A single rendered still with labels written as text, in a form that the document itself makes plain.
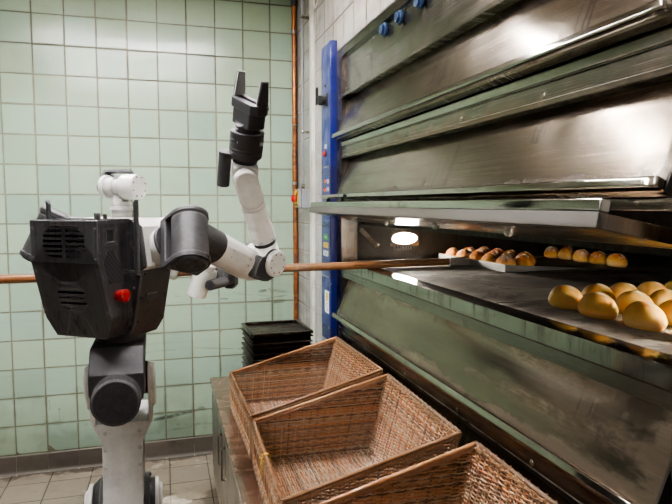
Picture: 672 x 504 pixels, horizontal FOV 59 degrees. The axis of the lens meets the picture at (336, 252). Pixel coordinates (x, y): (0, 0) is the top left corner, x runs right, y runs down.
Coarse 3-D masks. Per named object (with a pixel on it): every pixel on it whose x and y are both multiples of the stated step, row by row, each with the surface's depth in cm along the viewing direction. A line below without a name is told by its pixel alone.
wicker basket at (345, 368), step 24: (336, 336) 261; (264, 360) 253; (288, 360) 256; (336, 360) 254; (360, 360) 229; (240, 384) 250; (264, 384) 253; (288, 384) 257; (312, 384) 260; (336, 384) 248; (240, 408) 221; (264, 408) 247; (240, 432) 221
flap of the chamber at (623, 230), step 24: (336, 216) 247; (360, 216) 201; (384, 216) 170; (408, 216) 153; (432, 216) 139; (456, 216) 128; (480, 216) 118; (504, 216) 110; (528, 216) 103; (552, 216) 96; (576, 216) 91; (600, 216) 86; (600, 240) 108; (624, 240) 98; (648, 240) 90
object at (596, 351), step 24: (408, 288) 192; (432, 288) 178; (480, 312) 148; (504, 312) 139; (528, 336) 129; (552, 336) 121; (576, 336) 114; (600, 336) 113; (600, 360) 107; (624, 360) 102; (648, 360) 97
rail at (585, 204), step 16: (432, 208) 141; (448, 208) 132; (464, 208) 125; (480, 208) 119; (496, 208) 113; (512, 208) 108; (528, 208) 103; (544, 208) 99; (560, 208) 95; (576, 208) 91; (592, 208) 88; (608, 208) 87
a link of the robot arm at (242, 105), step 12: (240, 96) 155; (240, 108) 150; (252, 108) 147; (264, 108) 147; (240, 120) 152; (252, 120) 149; (264, 120) 151; (240, 132) 152; (252, 132) 152; (240, 144) 152; (252, 144) 152
